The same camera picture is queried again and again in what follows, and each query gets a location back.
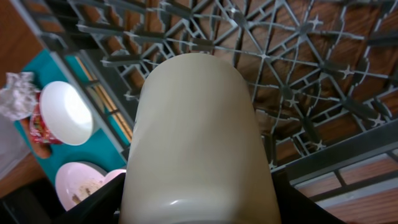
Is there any pink small bowl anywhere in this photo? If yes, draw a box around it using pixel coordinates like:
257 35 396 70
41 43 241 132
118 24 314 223
103 169 126 185

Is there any grey dishwasher rack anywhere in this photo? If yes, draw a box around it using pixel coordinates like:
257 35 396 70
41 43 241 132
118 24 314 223
13 1 397 208

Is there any pink plate with food scraps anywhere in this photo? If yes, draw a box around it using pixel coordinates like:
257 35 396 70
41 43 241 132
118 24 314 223
55 162 107 211

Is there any clear plastic bin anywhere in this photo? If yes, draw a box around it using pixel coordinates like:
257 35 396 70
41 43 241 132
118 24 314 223
0 116 30 179

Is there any wooden chopstick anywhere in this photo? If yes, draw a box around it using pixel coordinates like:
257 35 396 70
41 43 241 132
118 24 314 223
75 56 132 142
93 85 132 141

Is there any crumpled white tissue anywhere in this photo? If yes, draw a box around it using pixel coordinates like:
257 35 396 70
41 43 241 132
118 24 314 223
1 72 40 121

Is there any wooden chopstick left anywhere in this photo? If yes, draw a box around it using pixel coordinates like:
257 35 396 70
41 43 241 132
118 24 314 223
75 56 132 142

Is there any white paper cup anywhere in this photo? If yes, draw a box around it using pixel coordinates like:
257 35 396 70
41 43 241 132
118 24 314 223
119 53 281 223

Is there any black plastic tray bin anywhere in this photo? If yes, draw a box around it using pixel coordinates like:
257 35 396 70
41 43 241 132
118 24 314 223
1 179 65 224

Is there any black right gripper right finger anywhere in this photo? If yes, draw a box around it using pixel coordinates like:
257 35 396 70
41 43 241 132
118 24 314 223
271 170 345 224

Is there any white bowl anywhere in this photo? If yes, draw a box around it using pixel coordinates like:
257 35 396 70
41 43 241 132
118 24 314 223
39 81 94 146

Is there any teal plastic tray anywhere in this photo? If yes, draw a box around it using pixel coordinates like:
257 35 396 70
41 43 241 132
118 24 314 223
23 50 126 183

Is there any red snack wrapper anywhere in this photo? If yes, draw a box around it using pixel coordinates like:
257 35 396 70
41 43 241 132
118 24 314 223
29 91 63 144

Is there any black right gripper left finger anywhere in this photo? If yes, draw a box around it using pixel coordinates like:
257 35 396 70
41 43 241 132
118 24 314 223
52 173 126 224

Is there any wooden chopstick right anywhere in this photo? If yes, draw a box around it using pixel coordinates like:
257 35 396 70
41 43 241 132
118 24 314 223
93 85 132 141

